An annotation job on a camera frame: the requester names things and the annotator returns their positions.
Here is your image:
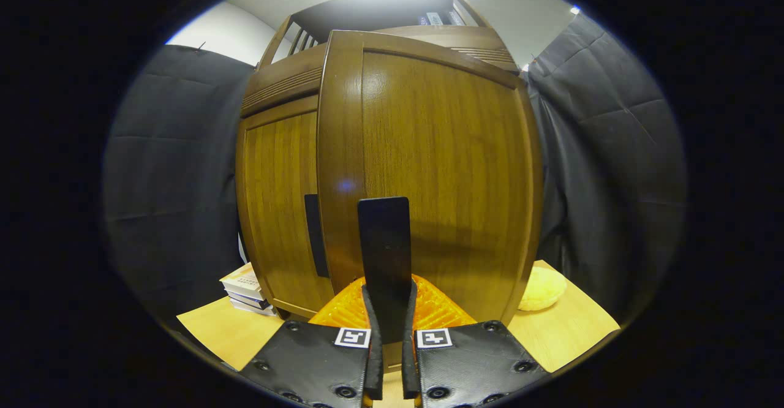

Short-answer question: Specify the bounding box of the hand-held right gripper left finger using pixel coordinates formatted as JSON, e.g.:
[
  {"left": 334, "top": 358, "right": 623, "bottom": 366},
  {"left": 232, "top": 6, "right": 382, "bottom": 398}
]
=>
[{"left": 238, "top": 276, "right": 385, "bottom": 408}]

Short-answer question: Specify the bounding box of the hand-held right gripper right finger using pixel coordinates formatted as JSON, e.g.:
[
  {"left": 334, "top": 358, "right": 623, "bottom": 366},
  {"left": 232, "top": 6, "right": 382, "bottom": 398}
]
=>
[{"left": 401, "top": 275, "right": 549, "bottom": 408}]

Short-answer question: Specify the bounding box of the black door handle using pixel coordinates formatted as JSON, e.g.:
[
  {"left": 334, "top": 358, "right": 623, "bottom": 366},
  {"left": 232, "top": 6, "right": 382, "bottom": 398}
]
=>
[
  {"left": 358, "top": 197, "right": 412, "bottom": 342},
  {"left": 304, "top": 194, "right": 330, "bottom": 278}
]

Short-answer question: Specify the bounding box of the wooden cabinet door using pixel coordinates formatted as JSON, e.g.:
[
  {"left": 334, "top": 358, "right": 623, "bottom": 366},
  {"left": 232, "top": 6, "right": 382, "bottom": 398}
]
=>
[
  {"left": 317, "top": 30, "right": 544, "bottom": 326},
  {"left": 236, "top": 96, "right": 336, "bottom": 320}
]

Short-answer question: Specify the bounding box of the wooden double-door shoe cabinet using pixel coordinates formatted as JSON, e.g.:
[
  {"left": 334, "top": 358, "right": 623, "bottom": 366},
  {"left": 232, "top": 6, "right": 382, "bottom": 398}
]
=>
[{"left": 236, "top": 0, "right": 544, "bottom": 335}]

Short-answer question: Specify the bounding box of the light cover book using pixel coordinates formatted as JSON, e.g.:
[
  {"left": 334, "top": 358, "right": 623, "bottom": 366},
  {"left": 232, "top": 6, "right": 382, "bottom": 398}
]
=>
[{"left": 230, "top": 301, "right": 278, "bottom": 317}]

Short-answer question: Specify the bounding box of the dark cover book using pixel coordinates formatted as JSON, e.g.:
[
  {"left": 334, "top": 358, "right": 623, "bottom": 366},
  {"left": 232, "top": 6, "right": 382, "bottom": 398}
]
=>
[{"left": 227, "top": 290, "right": 271, "bottom": 306}]

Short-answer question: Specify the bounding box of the yellow round cushion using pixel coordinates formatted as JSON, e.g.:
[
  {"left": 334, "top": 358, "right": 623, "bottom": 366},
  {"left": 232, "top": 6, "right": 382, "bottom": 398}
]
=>
[{"left": 518, "top": 266, "right": 568, "bottom": 312}]

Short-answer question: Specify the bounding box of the black backdrop cloth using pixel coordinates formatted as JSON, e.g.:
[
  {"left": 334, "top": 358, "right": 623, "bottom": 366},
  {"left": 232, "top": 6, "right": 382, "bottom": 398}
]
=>
[{"left": 103, "top": 13, "right": 688, "bottom": 329}]

